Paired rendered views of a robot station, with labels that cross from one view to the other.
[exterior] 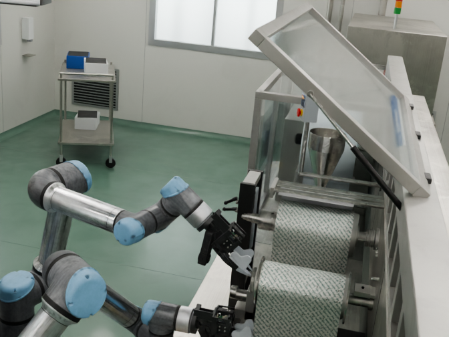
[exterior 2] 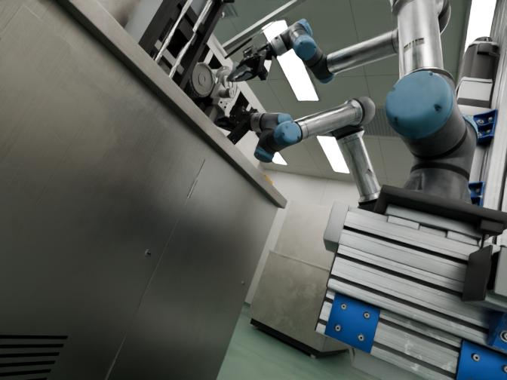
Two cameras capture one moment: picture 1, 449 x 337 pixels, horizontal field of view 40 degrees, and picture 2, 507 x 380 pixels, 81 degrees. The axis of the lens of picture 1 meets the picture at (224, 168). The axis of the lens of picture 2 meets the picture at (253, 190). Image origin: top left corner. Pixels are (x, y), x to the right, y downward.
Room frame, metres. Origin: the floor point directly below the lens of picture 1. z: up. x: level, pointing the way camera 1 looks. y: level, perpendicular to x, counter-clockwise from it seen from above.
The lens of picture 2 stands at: (2.55, 0.55, 0.56)
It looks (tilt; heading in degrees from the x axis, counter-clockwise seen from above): 15 degrees up; 203
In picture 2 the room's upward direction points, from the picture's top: 21 degrees clockwise
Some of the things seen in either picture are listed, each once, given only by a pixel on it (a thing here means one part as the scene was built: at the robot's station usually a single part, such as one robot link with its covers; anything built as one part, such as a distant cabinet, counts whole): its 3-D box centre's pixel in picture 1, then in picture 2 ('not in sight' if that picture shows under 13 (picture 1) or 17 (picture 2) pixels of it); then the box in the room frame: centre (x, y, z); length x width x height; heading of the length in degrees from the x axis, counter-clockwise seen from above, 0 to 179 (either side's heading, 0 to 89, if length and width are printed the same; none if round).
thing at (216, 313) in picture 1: (213, 323); (243, 120); (1.57, -0.01, 1.12); 0.12 x 0.08 x 0.09; 78
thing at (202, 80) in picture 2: not in sight; (180, 80); (1.70, -0.28, 1.17); 0.26 x 0.12 x 0.12; 78
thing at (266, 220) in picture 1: (268, 220); not in sight; (1.86, -0.16, 1.33); 0.06 x 0.06 x 0.06; 78
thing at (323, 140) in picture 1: (327, 140); not in sight; (2.29, -0.38, 1.50); 0.14 x 0.14 x 0.06
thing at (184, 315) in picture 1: (187, 319); (259, 121); (1.59, 0.07, 1.11); 0.08 x 0.05 x 0.08; 168
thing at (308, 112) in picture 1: (307, 105); not in sight; (2.14, -0.27, 1.66); 0.07 x 0.07 x 0.10; 7
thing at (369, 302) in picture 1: (360, 300); not in sight; (1.55, -0.42, 1.25); 0.07 x 0.04 x 0.04; 78
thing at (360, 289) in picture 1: (365, 290); not in sight; (1.55, -0.42, 1.28); 0.06 x 0.05 x 0.02; 78
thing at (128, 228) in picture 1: (81, 207); (370, 50); (1.70, 0.42, 1.39); 0.49 x 0.11 x 0.12; 61
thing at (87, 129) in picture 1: (87, 107); not in sight; (6.20, 1.46, 0.51); 0.91 x 0.58 x 1.02; 12
